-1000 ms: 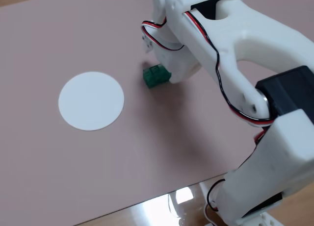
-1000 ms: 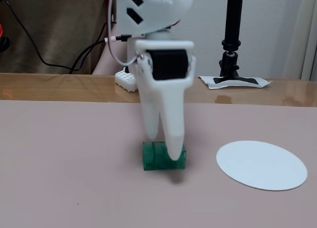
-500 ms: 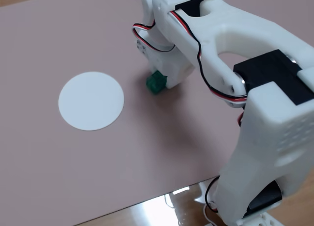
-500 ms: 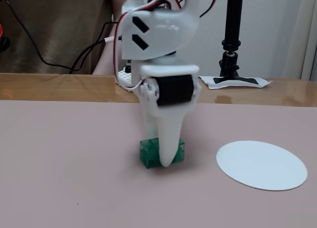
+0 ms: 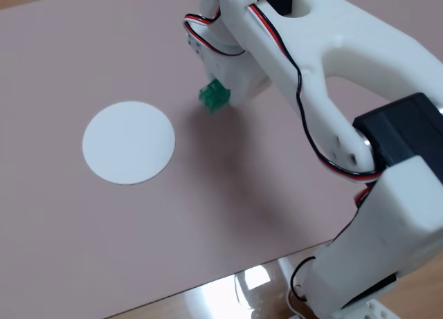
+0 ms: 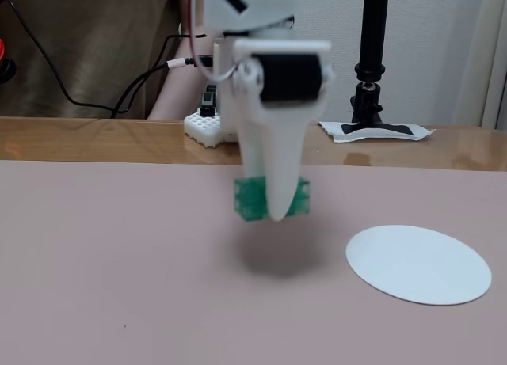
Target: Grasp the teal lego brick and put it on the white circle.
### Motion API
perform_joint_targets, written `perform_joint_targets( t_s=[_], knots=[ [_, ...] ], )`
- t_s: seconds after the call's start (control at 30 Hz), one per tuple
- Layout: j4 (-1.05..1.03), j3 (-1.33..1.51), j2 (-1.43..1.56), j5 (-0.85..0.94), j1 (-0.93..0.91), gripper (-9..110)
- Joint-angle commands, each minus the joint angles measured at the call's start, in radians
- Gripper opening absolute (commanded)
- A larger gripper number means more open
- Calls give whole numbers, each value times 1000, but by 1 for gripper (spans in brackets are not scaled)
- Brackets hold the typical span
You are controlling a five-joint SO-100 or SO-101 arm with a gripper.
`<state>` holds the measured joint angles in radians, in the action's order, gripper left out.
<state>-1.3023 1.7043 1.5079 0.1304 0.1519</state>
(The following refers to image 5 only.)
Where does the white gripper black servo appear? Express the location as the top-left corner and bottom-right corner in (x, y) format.
(185, 16), (273, 102)

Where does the teal translucent lego brick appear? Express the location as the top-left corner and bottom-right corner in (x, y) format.
(198, 78), (232, 115)

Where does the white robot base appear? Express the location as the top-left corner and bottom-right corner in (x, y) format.
(280, 255), (399, 319)

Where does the white paper circle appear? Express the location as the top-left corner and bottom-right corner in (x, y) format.
(82, 100), (177, 185)

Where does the pink table mat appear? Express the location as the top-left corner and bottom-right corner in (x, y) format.
(0, 0), (443, 319)

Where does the red white black servo cable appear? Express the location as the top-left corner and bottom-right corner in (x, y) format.
(182, 6), (247, 57)
(289, 255), (318, 315)
(246, 3), (381, 185)

